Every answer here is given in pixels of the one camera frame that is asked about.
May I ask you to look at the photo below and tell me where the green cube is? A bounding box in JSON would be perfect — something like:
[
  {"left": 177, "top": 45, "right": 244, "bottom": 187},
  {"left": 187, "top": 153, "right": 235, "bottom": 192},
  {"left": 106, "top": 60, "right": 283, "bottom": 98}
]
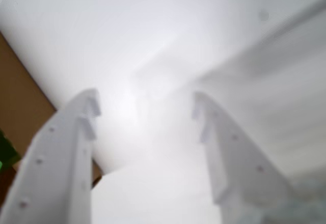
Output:
[{"left": 0, "top": 128, "right": 21, "bottom": 174}]

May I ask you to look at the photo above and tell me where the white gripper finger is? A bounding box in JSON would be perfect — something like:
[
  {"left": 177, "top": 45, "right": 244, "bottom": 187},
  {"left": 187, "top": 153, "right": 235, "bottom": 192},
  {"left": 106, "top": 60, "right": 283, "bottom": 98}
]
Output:
[
  {"left": 192, "top": 91, "right": 296, "bottom": 224},
  {"left": 0, "top": 88, "right": 101, "bottom": 224}
]

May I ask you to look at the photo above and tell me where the brown cardboard box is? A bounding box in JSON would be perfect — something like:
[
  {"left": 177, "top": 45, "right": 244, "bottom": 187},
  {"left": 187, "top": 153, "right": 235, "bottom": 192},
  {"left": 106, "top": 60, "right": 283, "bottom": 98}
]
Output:
[{"left": 0, "top": 30, "right": 103, "bottom": 204}]

